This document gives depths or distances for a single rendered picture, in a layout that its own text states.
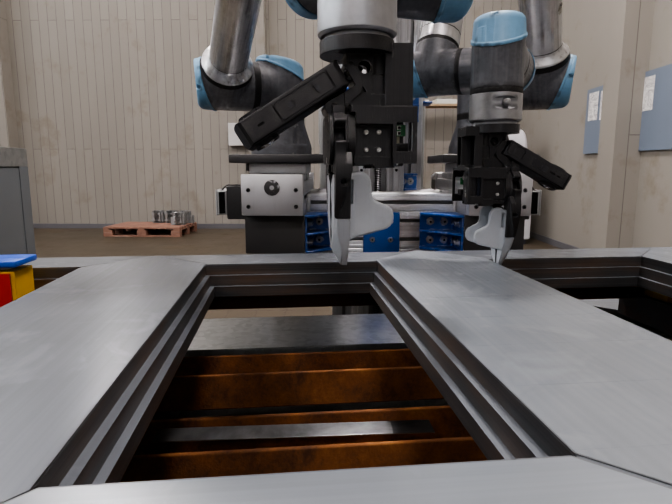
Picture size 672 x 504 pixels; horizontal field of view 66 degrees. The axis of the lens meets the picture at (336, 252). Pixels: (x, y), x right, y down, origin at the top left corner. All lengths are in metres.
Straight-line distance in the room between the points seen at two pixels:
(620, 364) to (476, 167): 0.42
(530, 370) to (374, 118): 0.25
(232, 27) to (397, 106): 0.67
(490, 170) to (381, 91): 0.31
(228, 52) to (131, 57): 8.27
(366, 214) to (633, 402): 0.27
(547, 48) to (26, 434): 1.16
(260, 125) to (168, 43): 8.79
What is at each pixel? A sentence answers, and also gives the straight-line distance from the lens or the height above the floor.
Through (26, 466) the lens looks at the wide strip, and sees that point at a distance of 0.32.
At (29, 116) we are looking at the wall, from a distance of 10.05.
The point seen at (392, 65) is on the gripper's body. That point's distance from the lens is 0.51.
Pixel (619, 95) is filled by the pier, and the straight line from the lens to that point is 5.59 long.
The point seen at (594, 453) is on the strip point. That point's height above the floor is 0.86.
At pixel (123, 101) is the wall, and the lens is 9.39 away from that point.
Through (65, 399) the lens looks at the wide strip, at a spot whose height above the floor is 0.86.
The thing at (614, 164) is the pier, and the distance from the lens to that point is 5.56.
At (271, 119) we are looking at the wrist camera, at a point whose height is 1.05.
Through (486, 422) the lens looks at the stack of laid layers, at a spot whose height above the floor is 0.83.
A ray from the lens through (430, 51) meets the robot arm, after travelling 0.95.
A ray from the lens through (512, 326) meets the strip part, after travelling 0.51.
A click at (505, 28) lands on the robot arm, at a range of 0.81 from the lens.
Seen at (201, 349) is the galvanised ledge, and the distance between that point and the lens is 1.00.
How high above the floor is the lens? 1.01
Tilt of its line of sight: 9 degrees down
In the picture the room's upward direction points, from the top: straight up
